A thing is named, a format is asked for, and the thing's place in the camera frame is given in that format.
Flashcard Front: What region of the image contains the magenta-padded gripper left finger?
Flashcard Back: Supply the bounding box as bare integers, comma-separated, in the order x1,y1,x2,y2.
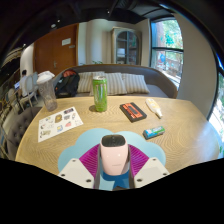
57,143,102,189

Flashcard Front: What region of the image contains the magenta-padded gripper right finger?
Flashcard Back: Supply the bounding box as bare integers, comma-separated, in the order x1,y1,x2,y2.
128,144,170,188

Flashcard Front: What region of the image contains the pink and black computer mouse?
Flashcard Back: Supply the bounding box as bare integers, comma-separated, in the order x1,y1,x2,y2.
99,133,130,177

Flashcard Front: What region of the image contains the blue cloud-shaped mouse pad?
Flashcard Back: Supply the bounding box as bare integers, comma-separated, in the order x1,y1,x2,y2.
57,127,167,192

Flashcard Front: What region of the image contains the small blue green pack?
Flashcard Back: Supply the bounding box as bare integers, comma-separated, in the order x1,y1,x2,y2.
142,125,166,140

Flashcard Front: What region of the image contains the white sticker sheet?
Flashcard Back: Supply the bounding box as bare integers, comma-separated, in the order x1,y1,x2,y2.
37,106,84,144

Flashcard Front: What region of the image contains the black box with orange print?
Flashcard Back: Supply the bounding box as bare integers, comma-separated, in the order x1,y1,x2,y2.
119,101,148,123

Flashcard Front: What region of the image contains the white tube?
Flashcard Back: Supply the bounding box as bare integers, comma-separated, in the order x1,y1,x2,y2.
145,97,164,119

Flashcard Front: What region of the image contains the green drink can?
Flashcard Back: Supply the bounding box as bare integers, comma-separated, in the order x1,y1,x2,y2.
91,75,109,113

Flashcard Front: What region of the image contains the clear shaker bottle white lid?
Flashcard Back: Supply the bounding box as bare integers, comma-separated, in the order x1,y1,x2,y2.
35,70,59,112

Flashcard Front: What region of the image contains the black and orange backpack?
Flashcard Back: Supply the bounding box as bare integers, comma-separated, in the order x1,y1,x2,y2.
54,68,81,99

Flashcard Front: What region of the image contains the striped cushion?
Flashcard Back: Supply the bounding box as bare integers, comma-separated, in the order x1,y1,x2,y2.
121,73,151,95
99,72,128,96
77,71,106,94

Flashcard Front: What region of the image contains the grey curved sofa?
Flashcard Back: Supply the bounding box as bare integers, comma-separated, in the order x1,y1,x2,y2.
53,63,179,99

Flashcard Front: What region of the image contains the dark framed window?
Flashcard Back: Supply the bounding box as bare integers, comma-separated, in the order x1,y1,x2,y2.
149,18,185,89
208,71,224,158

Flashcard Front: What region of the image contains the white chair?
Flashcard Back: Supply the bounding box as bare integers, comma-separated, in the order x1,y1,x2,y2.
19,71,39,108

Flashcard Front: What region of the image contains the person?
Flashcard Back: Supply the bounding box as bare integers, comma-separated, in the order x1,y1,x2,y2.
19,69,29,98

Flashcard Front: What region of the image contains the wooden door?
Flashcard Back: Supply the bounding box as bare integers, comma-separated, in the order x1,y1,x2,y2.
33,23,80,76

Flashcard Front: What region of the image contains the glass-door cabinet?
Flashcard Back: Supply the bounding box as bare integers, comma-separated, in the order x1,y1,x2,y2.
111,26,143,66

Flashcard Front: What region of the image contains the white door sign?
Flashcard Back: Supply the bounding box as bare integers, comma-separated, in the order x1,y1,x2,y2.
61,37,72,47

